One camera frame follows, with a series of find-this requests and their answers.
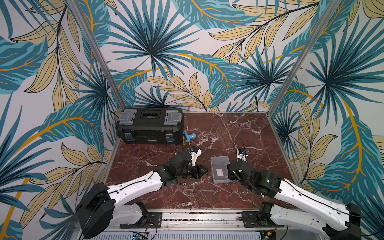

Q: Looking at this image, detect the black plastic toolbox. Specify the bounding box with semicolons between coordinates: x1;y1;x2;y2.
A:
116;108;184;145

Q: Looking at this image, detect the translucent plastic storage box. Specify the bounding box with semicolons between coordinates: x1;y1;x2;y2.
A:
211;156;231;184

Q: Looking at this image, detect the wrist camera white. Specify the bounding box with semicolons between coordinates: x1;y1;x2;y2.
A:
190;147;202;166
237;148;248;162

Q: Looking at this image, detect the right metal frame post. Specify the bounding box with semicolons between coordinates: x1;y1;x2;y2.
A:
267;0;342;119

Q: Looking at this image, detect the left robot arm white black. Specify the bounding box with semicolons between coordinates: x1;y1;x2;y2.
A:
76;147;208;240

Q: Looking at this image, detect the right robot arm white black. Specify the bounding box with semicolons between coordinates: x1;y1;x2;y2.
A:
227;160;362;240

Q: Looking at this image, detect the left metal frame post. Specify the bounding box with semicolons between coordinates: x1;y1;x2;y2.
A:
67;0;126;109

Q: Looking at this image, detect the blue yellow clamp tool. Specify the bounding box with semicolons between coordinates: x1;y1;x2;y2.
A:
183;130;197;146

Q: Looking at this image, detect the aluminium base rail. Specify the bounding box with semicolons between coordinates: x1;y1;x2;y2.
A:
95;209;323;240

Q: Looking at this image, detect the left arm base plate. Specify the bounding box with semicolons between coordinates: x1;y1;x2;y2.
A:
120;212;163;229

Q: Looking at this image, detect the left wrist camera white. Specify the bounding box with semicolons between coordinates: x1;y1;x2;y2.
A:
190;147;202;166

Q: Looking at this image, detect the metal frame post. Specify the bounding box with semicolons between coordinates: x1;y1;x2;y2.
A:
267;0;342;119
67;0;126;109

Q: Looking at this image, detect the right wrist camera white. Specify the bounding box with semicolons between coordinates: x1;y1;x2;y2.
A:
237;148;248;162

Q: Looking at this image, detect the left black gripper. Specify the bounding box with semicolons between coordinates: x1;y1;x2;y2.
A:
177;163;209;179

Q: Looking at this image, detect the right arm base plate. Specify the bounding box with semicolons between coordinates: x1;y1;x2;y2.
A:
238;211;283;229

